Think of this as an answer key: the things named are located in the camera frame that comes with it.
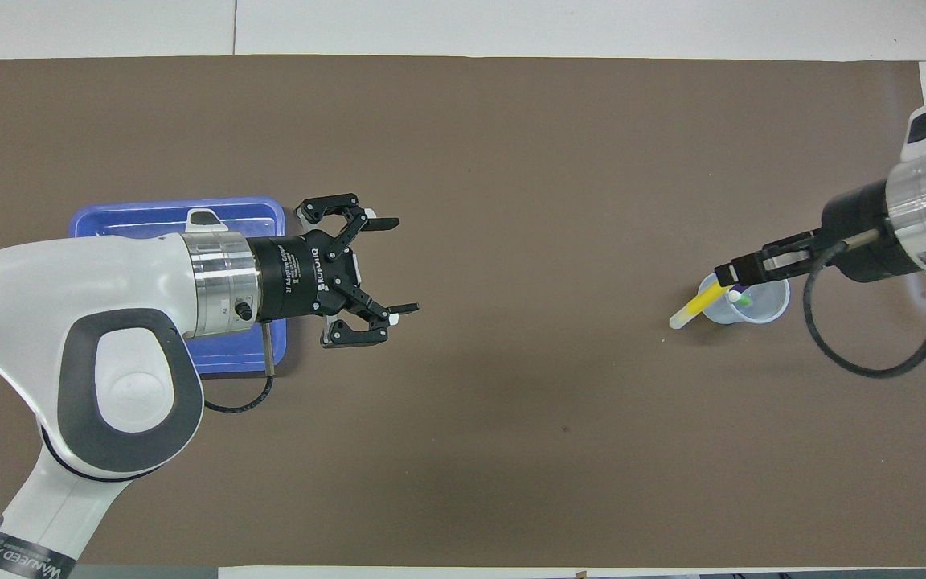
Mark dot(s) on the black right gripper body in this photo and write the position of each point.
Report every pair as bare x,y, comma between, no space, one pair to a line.
861,233

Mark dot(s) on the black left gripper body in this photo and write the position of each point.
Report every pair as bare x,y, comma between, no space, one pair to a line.
302,277

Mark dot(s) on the green marker pen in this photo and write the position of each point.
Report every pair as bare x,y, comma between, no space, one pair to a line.
744,299

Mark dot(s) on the yellow marker pen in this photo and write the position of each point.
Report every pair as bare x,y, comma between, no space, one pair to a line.
696,310

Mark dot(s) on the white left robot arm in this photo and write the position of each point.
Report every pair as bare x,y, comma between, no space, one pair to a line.
109,305

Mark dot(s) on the translucent plastic cup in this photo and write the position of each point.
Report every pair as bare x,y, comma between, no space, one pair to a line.
768,310

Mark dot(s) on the blue plastic tray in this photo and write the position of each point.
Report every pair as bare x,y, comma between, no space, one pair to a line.
262,217

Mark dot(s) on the brown table mat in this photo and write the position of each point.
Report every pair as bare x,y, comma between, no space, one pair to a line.
511,442

